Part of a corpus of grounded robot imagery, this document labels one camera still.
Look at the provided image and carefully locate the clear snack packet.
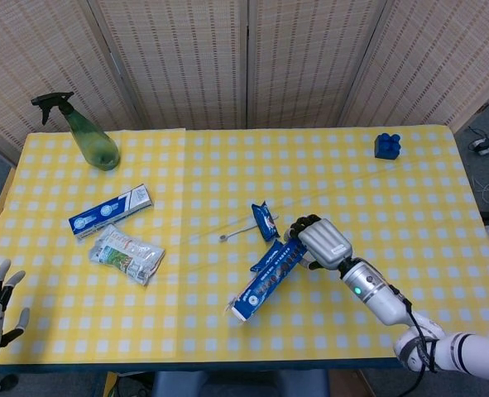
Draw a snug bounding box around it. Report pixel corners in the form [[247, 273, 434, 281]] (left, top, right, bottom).
[[87, 224, 166, 287]]

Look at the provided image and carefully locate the blue toy building block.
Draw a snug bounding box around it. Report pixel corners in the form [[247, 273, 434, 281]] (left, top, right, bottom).
[[373, 132, 401, 160]]

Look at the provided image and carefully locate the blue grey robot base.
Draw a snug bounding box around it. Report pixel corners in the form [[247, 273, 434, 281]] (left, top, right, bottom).
[[150, 369, 330, 397]]

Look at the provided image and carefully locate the green spray bottle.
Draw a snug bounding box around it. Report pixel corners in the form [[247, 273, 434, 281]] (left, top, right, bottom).
[[31, 91, 122, 171]]

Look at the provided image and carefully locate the blue white toothpaste box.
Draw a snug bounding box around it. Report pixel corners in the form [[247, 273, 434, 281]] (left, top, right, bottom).
[[68, 184, 154, 241]]

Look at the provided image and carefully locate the blue white paper box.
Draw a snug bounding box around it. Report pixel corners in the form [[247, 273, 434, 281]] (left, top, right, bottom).
[[226, 241, 310, 325]]

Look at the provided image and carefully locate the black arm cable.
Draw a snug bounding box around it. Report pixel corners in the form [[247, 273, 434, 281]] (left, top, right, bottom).
[[389, 284, 440, 397]]

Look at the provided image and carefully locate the yellow checkered tablecloth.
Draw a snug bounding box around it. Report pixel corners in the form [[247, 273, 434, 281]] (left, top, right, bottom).
[[174, 123, 489, 361], [0, 127, 187, 366]]

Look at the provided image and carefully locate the white plastic spoon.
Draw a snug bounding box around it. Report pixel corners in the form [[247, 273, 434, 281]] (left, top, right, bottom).
[[218, 213, 280, 242]]

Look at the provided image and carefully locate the black plug with cable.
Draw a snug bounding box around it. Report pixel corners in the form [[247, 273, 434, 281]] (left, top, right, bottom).
[[467, 125, 489, 152]]

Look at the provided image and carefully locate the bamboo folding screen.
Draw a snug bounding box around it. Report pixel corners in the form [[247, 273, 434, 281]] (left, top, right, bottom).
[[0, 0, 489, 165]]

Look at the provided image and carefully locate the blue snack packet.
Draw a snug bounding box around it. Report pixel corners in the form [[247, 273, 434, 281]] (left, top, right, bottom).
[[251, 201, 280, 242]]

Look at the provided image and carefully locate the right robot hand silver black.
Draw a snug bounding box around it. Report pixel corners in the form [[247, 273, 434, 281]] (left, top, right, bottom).
[[284, 213, 352, 273]]

